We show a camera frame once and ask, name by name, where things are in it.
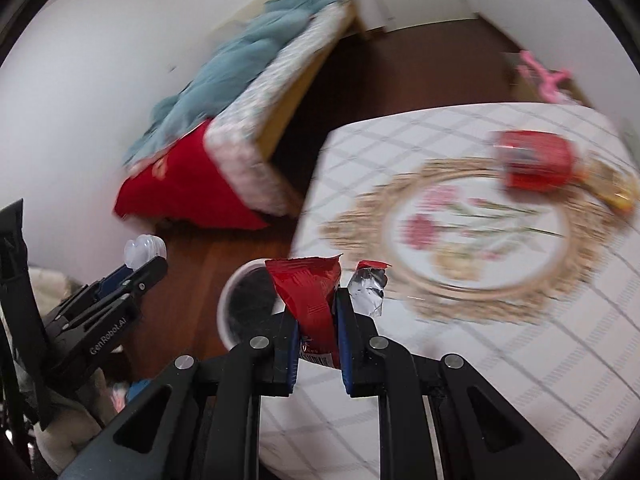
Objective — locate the wooden bed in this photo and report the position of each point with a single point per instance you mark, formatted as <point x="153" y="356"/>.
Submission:
<point x="300" y="95"/>

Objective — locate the red blanket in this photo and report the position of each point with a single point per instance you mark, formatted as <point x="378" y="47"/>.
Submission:
<point x="185" y="185"/>

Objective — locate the yellow snack packet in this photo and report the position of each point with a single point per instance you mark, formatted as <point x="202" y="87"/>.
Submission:
<point x="610" y="187"/>

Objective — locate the blue cloth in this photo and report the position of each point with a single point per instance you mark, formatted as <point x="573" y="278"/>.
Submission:
<point x="137" y="390"/>

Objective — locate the red soda can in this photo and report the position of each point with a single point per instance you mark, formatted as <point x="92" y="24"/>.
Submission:
<point x="535" y="160"/>

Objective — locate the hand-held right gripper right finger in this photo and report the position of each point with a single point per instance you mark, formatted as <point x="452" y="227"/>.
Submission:
<point x="346" y="355"/>

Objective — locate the red foil wrapper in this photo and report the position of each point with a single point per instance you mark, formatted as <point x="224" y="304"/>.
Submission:
<point x="310" y="300"/>

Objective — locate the table with patterned cloth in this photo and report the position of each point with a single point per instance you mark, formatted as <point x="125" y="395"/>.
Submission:
<point x="500" y="335"/>

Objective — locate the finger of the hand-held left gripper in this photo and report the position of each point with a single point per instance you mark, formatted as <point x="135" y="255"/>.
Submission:
<point x="150" y="270"/>
<point x="115" y="277"/>

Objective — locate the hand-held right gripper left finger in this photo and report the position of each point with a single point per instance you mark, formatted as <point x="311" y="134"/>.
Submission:
<point x="290" y="355"/>

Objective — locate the white trash bin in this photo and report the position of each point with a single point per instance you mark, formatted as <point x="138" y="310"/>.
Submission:
<point x="245" y="300"/>

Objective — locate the blue quilt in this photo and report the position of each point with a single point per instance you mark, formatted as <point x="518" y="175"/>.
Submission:
<point x="225" y="75"/>

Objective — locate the grey checked bed sheet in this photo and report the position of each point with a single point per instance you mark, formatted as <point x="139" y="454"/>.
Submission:
<point x="260" y="110"/>

